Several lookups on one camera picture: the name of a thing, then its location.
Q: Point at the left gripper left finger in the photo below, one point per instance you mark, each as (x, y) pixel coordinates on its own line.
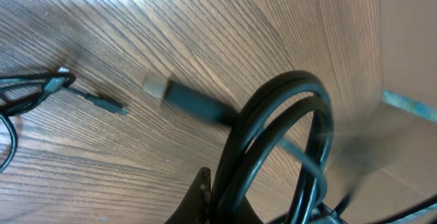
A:
(195, 206)

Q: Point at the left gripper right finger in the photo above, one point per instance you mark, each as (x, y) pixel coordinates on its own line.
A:
(246, 214)

